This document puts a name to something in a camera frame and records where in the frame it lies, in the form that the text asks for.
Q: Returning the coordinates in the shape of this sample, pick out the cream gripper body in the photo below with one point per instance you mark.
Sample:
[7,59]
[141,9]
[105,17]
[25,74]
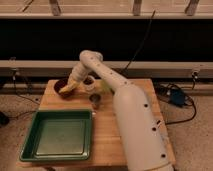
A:
[73,84]

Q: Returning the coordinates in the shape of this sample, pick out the yellow banana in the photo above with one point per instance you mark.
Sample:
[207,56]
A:
[66,89]

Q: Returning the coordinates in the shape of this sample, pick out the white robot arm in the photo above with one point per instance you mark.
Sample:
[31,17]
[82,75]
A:
[143,145]

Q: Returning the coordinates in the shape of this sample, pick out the white ceramic cup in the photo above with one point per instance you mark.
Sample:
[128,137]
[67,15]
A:
[89,83]

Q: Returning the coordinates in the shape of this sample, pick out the small metal cup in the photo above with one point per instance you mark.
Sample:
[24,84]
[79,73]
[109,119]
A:
[95,100]

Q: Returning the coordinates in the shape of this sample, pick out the dark brown bowl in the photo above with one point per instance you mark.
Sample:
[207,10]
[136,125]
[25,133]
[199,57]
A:
[59,84]

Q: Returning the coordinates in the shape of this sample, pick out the green plastic tray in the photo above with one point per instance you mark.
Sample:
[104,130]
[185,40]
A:
[58,135]

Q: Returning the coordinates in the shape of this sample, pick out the wooden table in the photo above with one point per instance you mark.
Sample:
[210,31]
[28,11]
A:
[106,149]

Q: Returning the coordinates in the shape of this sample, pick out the blue power adapter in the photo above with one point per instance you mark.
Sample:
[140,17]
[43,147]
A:
[177,97]

